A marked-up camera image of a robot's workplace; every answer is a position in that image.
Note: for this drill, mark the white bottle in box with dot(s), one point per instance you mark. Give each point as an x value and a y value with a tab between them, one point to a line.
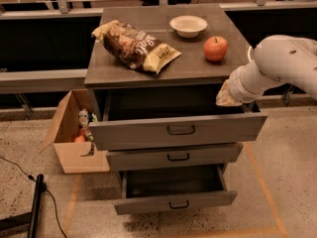
83	118

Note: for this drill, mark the grey drawer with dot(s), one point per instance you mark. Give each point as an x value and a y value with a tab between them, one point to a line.
151	121
147	159
171	189

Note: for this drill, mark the cardboard box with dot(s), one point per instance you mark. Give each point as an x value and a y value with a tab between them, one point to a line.
74	157

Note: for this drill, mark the grey middle drawer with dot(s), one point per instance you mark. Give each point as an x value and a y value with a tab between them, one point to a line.
147	159

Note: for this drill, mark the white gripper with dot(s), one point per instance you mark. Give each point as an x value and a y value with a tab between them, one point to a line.
237	84

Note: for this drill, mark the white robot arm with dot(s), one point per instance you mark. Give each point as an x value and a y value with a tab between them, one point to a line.
278	59

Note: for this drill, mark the grey bottom drawer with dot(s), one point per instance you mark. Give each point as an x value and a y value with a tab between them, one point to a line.
171	189

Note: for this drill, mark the red apple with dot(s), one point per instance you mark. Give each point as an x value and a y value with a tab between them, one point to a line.
215	48

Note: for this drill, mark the white bowl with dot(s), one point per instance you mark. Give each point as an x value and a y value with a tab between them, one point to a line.
188	26

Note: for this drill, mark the orange fruit in box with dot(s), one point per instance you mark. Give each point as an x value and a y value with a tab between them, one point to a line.
80	139

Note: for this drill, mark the black stand leg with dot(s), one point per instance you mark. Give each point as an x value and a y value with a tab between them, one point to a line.
29	219

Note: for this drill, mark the brown chip bag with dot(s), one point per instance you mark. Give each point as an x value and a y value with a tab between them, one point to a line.
136	49

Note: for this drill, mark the grey top drawer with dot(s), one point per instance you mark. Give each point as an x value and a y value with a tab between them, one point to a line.
151	121

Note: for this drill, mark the grey drawer cabinet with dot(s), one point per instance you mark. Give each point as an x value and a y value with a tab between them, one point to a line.
191	74

